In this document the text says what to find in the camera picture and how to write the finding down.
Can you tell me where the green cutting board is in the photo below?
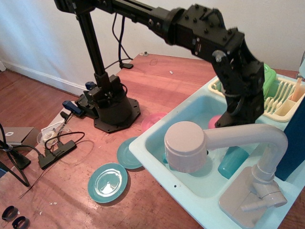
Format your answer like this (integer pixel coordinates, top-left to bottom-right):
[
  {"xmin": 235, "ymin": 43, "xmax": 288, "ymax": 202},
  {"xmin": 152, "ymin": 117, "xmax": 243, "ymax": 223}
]
[{"xmin": 263, "ymin": 64, "xmax": 276, "ymax": 98}]

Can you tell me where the pink plastic cup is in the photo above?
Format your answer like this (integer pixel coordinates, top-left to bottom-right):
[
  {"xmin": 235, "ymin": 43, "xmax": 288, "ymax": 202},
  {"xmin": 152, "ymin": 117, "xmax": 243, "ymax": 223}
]
[{"xmin": 208, "ymin": 114, "xmax": 221, "ymax": 129}]

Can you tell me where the orange plastic utensil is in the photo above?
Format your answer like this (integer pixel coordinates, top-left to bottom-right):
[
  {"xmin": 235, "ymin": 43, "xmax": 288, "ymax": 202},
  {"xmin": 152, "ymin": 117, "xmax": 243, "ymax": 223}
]
[{"xmin": 291, "ymin": 77, "xmax": 302, "ymax": 102}]

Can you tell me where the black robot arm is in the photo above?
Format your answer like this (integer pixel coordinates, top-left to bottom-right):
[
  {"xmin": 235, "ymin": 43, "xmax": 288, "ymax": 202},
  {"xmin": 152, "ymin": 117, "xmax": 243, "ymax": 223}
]
[{"xmin": 55, "ymin": 0, "xmax": 264, "ymax": 127}]

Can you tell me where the grey toy faucet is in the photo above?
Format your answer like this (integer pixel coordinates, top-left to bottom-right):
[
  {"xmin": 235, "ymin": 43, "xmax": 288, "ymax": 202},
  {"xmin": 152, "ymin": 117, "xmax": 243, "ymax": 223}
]
[{"xmin": 164, "ymin": 121, "xmax": 288, "ymax": 229}]

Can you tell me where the blue clamp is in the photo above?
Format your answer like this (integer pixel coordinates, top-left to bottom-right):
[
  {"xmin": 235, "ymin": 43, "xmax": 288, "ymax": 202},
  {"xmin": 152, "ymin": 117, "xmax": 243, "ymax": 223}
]
[{"xmin": 62, "ymin": 100, "xmax": 83, "ymax": 116}]

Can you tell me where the pink plastic plate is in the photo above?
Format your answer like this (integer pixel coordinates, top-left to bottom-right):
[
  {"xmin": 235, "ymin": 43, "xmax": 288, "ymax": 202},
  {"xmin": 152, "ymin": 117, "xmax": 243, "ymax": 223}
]
[{"xmin": 141, "ymin": 112, "xmax": 167, "ymax": 132}]

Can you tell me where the clear plastic bag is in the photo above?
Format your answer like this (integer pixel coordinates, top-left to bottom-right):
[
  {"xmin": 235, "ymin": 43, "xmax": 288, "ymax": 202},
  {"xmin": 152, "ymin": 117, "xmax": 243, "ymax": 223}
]
[{"xmin": 37, "ymin": 121, "xmax": 70, "ymax": 145}]

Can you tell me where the black usb hub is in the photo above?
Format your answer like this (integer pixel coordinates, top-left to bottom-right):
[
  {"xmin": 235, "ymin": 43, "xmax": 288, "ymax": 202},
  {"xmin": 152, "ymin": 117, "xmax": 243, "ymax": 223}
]
[{"xmin": 38, "ymin": 140, "xmax": 77, "ymax": 170}]

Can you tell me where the black velcro strap right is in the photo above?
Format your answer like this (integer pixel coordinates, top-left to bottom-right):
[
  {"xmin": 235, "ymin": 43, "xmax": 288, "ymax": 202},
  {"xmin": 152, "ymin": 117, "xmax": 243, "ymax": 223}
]
[{"xmin": 11, "ymin": 216, "xmax": 30, "ymax": 229}]

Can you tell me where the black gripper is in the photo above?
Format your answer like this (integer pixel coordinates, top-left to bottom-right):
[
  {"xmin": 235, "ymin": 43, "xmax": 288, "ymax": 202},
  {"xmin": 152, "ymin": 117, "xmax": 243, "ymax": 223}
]
[{"xmin": 214, "ymin": 91, "xmax": 264, "ymax": 128}]

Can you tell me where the cream dish rack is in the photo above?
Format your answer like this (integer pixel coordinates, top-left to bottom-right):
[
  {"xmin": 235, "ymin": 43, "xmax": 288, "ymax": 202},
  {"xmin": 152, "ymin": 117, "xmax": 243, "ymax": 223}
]
[{"xmin": 208, "ymin": 73, "xmax": 305, "ymax": 123}]

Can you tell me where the black hanging cable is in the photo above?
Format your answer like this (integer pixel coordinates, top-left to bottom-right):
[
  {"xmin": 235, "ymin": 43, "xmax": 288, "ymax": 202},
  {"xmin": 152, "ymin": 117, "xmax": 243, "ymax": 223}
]
[{"xmin": 111, "ymin": 11, "xmax": 134, "ymax": 69}]

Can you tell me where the dark blue box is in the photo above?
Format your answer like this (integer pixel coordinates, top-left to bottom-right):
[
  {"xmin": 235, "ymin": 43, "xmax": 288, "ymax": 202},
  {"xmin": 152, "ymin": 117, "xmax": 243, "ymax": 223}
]
[{"xmin": 275, "ymin": 99, "xmax": 305, "ymax": 181}]

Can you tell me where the black velcro strap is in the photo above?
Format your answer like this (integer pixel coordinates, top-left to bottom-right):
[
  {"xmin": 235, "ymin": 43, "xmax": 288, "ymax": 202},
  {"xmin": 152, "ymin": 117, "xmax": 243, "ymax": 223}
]
[
  {"xmin": 11, "ymin": 216, "xmax": 30, "ymax": 229},
  {"xmin": 1, "ymin": 206, "xmax": 19, "ymax": 221}
]

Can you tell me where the teal plate front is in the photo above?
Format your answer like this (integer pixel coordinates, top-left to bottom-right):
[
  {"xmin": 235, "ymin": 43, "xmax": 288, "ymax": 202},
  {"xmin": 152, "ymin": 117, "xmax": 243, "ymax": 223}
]
[{"xmin": 88, "ymin": 163, "xmax": 128, "ymax": 204}]

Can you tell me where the grey cardboard box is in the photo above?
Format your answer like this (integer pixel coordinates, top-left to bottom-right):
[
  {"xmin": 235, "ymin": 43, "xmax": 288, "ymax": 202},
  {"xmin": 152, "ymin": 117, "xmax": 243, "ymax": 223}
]
[{"xmin": 3, "ymin": 127, "xmax": 39, "ymax": 151}]

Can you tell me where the light blue toy sink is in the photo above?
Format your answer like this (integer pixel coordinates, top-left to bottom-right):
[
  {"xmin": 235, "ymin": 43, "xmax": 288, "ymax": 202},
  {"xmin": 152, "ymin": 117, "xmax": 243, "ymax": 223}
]
[{"xmin": 129, "ymin": 75, "xmax": 305, "ymax": 229}]

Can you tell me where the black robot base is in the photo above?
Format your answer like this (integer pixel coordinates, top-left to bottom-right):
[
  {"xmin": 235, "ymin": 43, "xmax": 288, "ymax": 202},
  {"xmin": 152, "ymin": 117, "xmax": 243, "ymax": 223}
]
[{"xmin": 75, "ymin": 73, "xmax": 141, "ymax": 133}]

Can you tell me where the black velcro strap left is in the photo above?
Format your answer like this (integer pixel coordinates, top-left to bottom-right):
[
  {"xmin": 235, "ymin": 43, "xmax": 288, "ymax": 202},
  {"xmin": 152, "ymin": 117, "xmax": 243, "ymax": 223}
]
[{"xmin": 1, "ymin": 206, "xmax": 19, "ymax": 221}]

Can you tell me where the teal plastic cup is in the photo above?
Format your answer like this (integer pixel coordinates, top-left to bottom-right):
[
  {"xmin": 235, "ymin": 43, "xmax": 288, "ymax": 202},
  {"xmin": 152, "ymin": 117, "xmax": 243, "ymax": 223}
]
[{"xmin": 218, "ymin": 146, "xmax": 249, "ymax": 179}]

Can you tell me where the teal plate under sink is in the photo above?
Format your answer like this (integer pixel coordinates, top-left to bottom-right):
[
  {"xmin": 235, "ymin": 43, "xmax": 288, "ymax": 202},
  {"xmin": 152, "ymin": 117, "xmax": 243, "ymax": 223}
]
[{"xmin": 117, "ymin": 136, "xmax": 142, "ymax": 169}]

